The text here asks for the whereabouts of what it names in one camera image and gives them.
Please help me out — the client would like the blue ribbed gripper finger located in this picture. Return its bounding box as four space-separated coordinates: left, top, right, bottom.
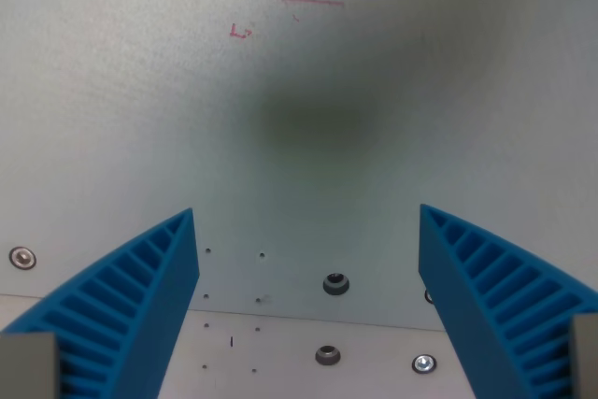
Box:
0 207 201 399
418 203 598 399

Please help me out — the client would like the silver hex socket screw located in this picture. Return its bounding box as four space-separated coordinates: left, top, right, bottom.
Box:
8 246 37 270
411 354 438 375

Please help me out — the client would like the dark threaded insert hole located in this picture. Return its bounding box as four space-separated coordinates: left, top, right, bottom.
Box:
322 271 350 298
315 344 342 366

